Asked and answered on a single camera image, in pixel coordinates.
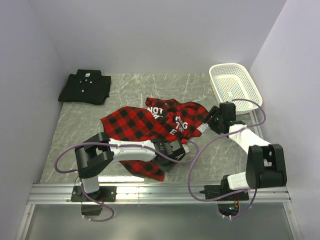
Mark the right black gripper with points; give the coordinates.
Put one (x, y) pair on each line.
(213, 112)

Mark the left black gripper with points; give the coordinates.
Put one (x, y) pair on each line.
(164, 167)

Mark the red black plaid shirt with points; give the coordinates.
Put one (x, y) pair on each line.
(167, 120)

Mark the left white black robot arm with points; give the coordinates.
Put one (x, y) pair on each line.
(99, 151)

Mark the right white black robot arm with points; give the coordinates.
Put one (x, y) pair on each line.
(265, 164)

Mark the white plastic mesh basket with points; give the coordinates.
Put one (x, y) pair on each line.
(231, 81)

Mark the folded black button shirt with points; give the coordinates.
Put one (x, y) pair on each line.
(86, 86)

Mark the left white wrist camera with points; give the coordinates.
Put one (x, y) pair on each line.
(184, 145)

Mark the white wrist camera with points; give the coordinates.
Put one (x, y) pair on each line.
(203, 127)
(184, 145)

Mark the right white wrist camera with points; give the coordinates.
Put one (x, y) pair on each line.
(203, 127)

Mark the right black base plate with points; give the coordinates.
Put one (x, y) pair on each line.
(214, 191)

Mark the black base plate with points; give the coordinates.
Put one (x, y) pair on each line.
(104, 194)
(214, 191)

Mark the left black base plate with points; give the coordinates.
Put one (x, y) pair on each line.
(104, 194)

